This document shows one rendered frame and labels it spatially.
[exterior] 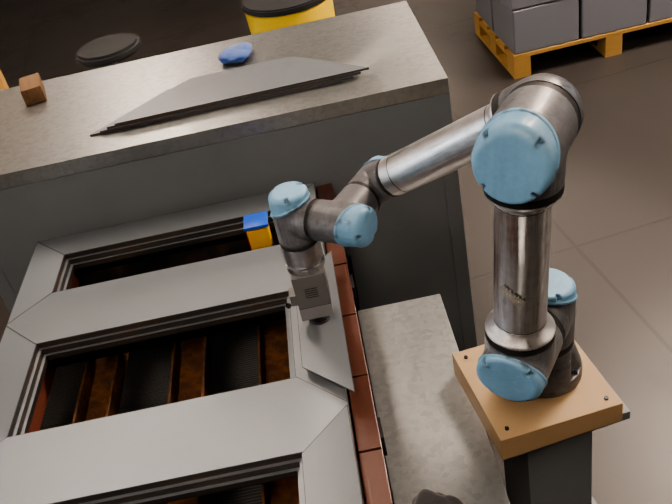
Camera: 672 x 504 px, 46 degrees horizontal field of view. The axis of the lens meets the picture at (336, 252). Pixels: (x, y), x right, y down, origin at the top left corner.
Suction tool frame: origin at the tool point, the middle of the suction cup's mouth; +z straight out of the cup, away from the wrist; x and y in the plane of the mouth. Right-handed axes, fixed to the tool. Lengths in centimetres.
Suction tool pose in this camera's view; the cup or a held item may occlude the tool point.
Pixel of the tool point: (321, 322)
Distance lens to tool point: 158.8
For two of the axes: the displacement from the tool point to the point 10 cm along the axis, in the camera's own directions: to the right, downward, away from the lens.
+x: 9.8, -2.1, -0.2
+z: 1.8, 7.9, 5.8
